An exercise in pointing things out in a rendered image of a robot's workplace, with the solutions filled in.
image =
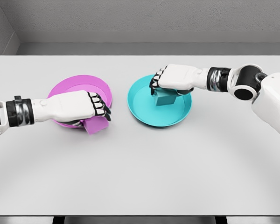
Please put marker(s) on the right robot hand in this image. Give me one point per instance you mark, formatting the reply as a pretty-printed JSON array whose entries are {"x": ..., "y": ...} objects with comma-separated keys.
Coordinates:
[{"x": 175, "y": 77}]

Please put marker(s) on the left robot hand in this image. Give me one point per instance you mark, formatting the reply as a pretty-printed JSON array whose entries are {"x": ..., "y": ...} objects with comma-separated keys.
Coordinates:
[{"x": 72, "y": 105}]

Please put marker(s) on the cyan block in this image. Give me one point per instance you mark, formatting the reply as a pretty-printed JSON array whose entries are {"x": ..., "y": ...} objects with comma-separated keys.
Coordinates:
[{"x": 164, "y": 99}]

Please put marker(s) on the pink block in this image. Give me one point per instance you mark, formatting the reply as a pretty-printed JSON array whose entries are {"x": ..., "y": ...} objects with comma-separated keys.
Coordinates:
[{"x": 95, "y": 124}]

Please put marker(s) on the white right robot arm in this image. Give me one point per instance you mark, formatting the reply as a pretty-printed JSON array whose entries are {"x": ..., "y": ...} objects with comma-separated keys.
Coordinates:
[{"x": 247, "y": 86}]

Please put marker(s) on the pink plate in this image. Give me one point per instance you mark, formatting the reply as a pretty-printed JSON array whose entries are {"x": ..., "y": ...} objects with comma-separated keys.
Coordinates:
[{"x": 84, "y": 86}]

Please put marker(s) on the cyan plate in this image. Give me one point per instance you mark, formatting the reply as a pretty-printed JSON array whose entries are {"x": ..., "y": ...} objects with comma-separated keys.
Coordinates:
[{"x": 144, "y": 102}]

